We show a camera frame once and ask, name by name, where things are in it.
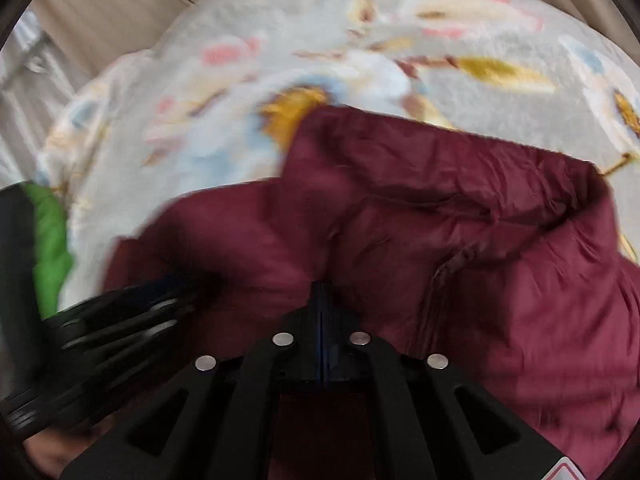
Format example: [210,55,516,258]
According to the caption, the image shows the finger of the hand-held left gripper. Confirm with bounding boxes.
[62,307,201,368]
[47,275,218,333]

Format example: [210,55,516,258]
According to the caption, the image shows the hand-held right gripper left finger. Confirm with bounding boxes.
[60,281,323,480]

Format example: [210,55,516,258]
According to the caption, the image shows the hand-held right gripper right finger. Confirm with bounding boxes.
[322,281,592,480]

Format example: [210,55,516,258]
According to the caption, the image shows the maroon puffer jacket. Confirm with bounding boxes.
[102,105,640,480]

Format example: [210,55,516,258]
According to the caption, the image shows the green pillow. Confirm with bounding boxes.
[24,182,76,320]

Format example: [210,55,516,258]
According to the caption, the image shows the white curtain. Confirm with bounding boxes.
[0,10,93,188]

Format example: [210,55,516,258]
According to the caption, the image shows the floral fleece blanket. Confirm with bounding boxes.
[35,0,640,321]

